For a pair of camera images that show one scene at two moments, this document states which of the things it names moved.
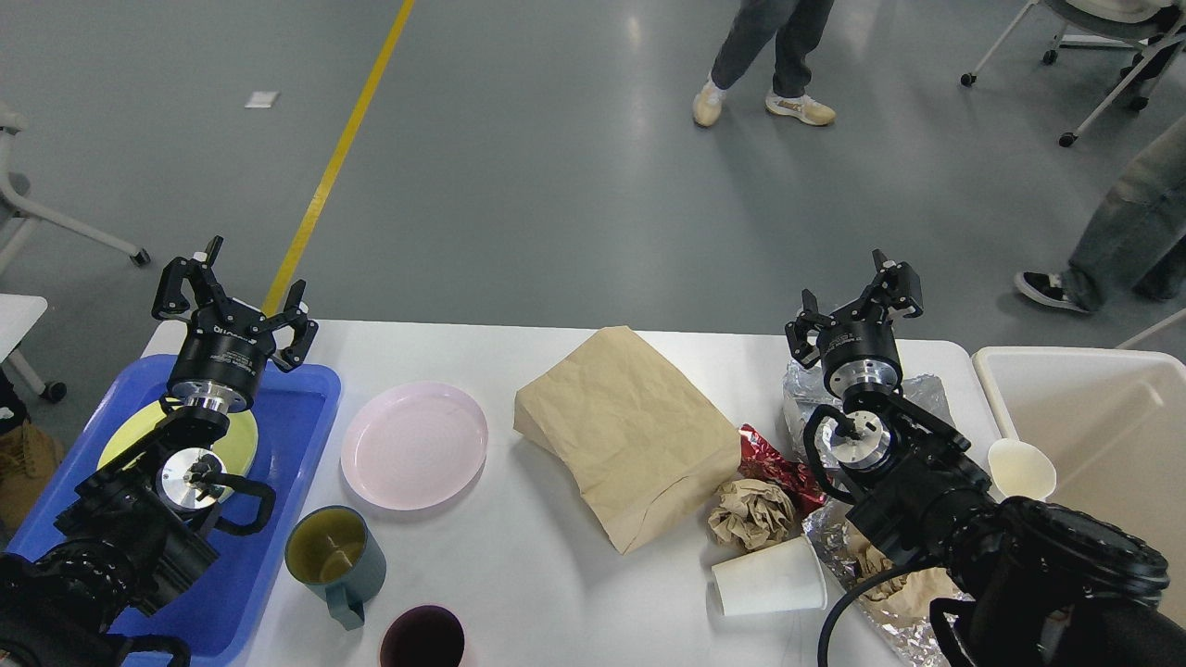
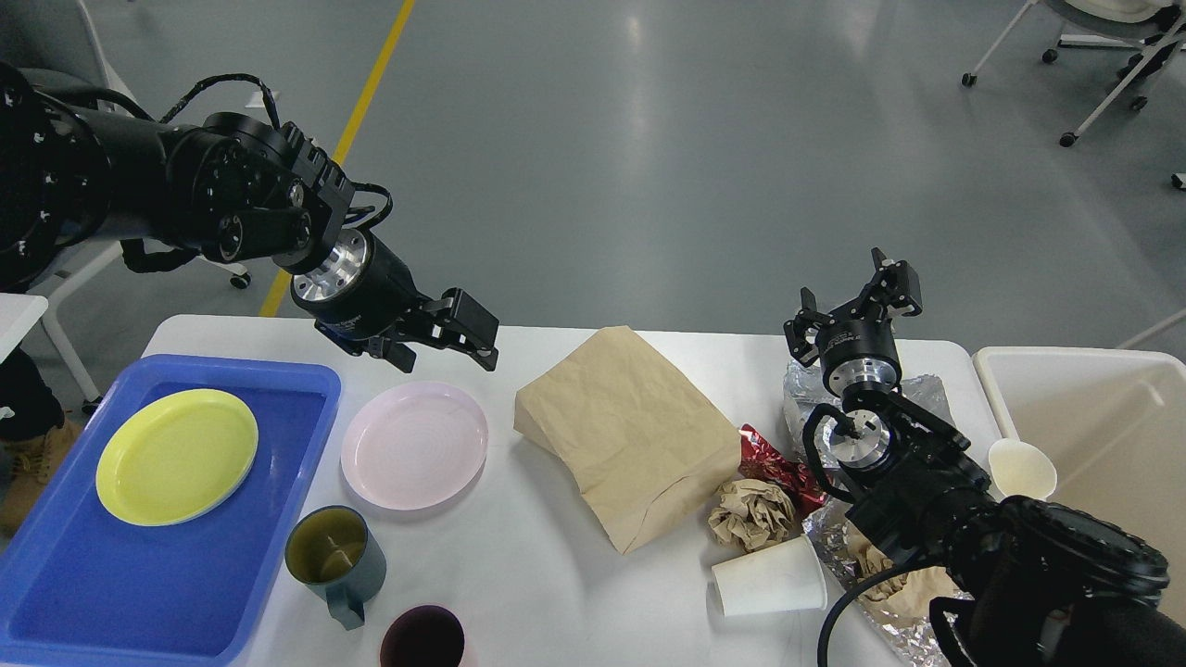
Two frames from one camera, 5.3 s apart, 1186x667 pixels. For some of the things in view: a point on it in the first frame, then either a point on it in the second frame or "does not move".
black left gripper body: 222,356 → 362,288
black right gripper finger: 898,282 does not move
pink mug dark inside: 422,635 does not move
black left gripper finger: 198,268 → 468,327
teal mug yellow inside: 330,551 does not move
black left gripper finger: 294,314 → 395,352
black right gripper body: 860,354 does not move
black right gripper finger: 797,332 does not move
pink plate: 415,446 does not move
